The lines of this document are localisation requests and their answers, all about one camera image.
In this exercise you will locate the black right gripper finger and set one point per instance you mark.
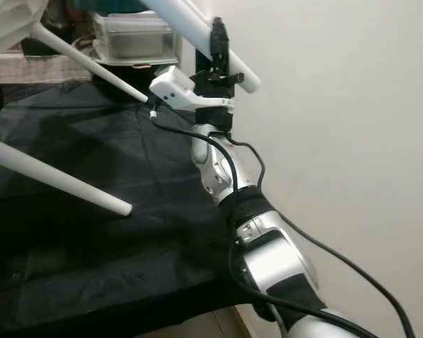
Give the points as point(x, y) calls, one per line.
point(204, 63)
point(220, 46)

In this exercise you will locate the white plastic table leg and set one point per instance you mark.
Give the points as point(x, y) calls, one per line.
point(190, 21)
point(92, 63)
point(63, 179)

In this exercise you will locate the white plastic table top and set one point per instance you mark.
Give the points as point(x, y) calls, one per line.
point(7, 21)

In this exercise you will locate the clear plastic storage box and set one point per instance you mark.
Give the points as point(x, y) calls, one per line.
point(137, 42)

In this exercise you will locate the green pot lid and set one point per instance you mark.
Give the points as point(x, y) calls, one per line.
point(106, 5)

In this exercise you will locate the beige low platform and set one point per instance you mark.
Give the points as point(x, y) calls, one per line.
point(28, 70)

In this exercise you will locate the black tablecloth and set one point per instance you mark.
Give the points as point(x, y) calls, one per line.
point(134, 246)

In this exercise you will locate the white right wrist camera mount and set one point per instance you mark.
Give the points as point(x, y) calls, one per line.
point(173, 88)

